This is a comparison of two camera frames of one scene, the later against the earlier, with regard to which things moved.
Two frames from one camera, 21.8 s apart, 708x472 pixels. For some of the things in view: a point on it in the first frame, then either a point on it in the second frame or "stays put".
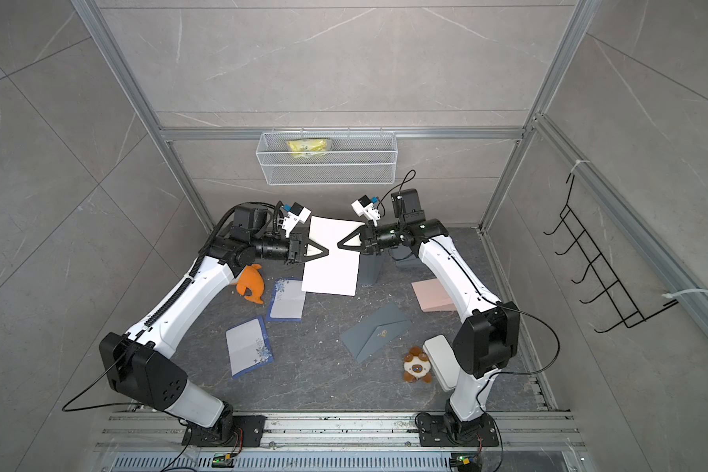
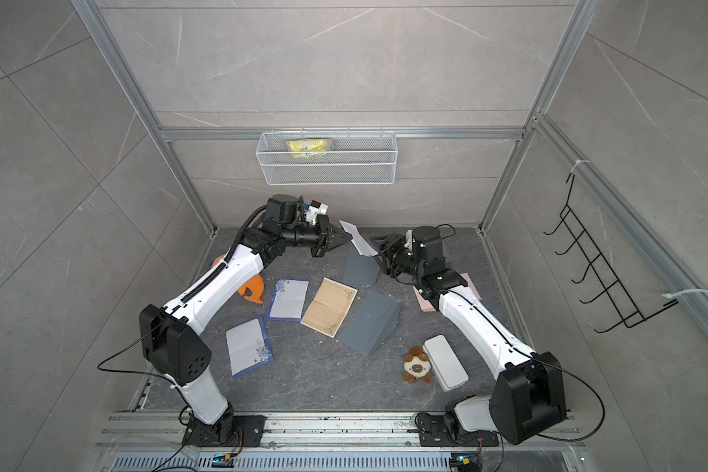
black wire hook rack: [629, 314] stays put
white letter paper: [334, 272] → [328, 308]
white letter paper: [289, 299] stays put
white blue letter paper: [248, 346] stays put
